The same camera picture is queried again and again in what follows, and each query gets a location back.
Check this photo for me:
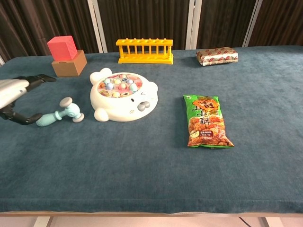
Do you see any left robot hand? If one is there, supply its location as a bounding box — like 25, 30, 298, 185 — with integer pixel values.
0, 74, 57, 125

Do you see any light blue toy hammer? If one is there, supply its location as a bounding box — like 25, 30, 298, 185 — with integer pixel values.
36, 96, 85, 128

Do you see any white whack-a-mole toy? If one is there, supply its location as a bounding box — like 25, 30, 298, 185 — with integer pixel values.
89, 68, 159, 122

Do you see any brown cardboard box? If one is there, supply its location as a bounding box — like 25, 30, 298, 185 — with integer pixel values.
51, 49, 88, 78

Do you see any pink foam cube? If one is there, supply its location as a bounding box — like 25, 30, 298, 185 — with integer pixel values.
46, 35, 78, 61

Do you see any white table leg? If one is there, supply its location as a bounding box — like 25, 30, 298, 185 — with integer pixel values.
35, 216, 54, 227
260, 217, 277, 227

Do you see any yellow test tube rack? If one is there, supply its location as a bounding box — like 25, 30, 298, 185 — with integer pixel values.
115, 38, 174, 65

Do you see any blue table cloth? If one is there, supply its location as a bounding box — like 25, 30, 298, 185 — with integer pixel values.
0, 45, 303, 213

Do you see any green snack bag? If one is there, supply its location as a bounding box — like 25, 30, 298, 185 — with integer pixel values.
182, 94, 235, 149

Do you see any foil wrapped package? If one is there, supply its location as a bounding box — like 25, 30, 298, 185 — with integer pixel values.
196, 46, 239, 67

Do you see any white frame post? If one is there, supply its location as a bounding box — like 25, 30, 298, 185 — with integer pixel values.
87, 0, 108, 53
185, 0, 203, 50
241, 0, 263, 47

